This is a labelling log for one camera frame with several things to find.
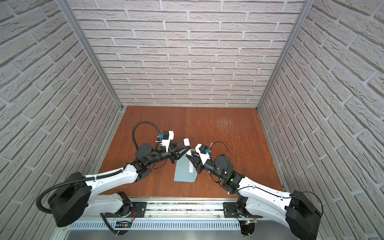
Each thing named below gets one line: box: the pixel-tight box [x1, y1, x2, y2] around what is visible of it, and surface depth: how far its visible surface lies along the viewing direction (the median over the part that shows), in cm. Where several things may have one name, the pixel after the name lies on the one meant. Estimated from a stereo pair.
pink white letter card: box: [189, 161, 194, 173], surface depth 89 cm
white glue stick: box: [183, 137, 192, 156], surface depth 68 cm
